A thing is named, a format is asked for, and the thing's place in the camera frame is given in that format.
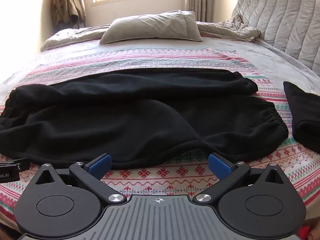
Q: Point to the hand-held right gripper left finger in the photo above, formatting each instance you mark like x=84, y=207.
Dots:
x=103, y=164

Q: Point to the hanging beige clothes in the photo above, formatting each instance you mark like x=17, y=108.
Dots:
x=66, y=5

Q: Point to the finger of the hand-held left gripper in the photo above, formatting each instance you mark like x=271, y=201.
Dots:
x=15, y=164

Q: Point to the grey bed sheet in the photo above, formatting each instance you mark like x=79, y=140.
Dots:
x=275, y=57

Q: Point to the beige pillow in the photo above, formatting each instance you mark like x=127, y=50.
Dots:
x=152, y=27

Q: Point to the grey padded headboard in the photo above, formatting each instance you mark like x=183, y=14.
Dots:
x=282, y=20

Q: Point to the folded black cloth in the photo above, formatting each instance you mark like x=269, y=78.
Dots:
x=303, y=115

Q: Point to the black pants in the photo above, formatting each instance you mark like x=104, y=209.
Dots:
x=130, y=120

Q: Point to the patterned striped blanket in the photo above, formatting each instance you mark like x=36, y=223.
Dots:
x=175, y=57

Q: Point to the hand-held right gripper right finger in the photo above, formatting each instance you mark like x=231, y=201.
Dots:
x=220, y=166

